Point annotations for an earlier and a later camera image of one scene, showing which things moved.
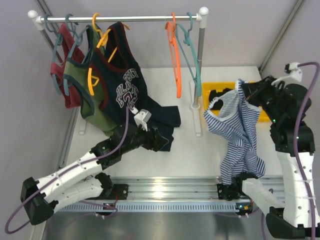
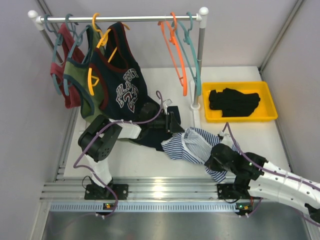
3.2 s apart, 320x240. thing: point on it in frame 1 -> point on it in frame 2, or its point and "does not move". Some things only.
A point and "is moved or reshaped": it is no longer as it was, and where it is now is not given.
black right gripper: (252, 90) -> (210, 163)
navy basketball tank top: (124, 86) does not move
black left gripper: (155, 136) -> (172, 120)
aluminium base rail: (166, 194) does not move
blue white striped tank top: (232, 116) -> (195, 144)
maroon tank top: (67, 51) does not move
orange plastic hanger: (174, 52) is moved or reshaped
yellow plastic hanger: (92, 80) does not move
